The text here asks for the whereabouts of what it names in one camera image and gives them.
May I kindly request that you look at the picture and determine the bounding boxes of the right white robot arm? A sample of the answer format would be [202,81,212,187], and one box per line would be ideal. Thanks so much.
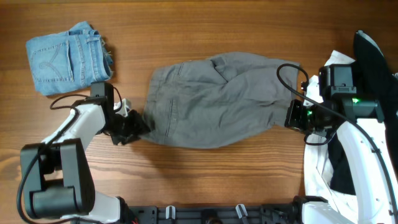
[285,96,397,223]

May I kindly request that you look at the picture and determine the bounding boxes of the white shirt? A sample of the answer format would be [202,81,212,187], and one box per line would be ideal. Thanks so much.
[303,49,398,224]

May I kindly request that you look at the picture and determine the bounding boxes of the black garment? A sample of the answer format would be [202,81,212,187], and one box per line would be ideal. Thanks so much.
[328,30,397,195]

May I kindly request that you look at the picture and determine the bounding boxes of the grey shorts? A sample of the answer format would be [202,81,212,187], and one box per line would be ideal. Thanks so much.
[142,52,299,149]

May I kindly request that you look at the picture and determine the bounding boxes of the folded blue denim shorts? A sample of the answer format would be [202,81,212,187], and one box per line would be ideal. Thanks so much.
[25,21,113,96]

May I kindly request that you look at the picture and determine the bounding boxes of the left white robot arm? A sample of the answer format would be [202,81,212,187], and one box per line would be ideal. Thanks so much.
[16,82,150,223]

